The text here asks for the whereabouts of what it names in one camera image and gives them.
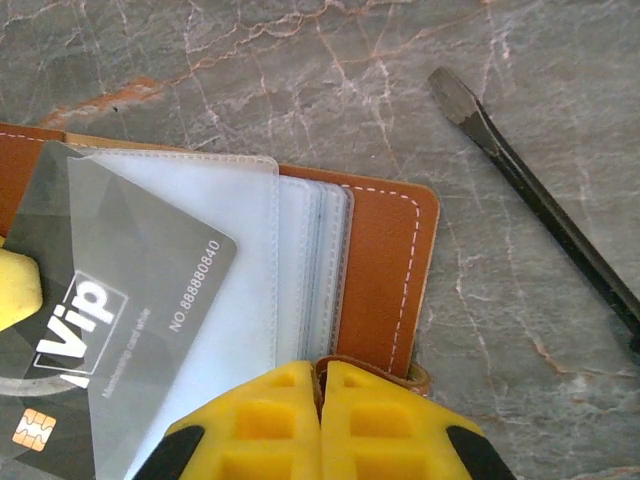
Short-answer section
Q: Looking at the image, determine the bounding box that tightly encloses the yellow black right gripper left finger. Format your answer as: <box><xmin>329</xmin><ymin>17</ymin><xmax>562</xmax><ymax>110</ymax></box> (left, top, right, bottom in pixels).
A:
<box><xmin>132</xmin><ymin>360</ymin><xmax>322</xmax><ymax>480</ymax></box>

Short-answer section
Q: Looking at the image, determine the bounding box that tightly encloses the orange handled screwdriver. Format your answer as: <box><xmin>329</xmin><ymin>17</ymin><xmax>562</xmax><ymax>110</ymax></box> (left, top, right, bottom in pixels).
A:
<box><xmin>427</xmin><ymin>66</ymin><xmax>640</xmax><ymax>357</ymax></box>

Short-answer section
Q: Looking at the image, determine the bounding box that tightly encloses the grey VIP card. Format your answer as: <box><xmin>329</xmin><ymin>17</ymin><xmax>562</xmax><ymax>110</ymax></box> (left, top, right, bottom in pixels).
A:
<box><xmin>0</xmin><ymin>139</ymin><xmax>239</xmax><ymax>480</ymax></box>

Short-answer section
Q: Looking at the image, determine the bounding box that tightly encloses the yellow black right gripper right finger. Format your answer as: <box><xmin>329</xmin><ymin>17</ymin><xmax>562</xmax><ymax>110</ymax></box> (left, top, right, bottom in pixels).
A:
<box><xmin>319</xmin><ymin>360</ymin><xmax>517</xmax><ymax>480</ymax></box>

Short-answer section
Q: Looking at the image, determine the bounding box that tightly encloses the brown leather card holder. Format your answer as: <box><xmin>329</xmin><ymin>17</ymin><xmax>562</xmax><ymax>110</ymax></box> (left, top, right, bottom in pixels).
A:
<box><xmin>0</xmin><ymin>122</ymin><xmax>442</xmax><ymax>397</ymax></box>

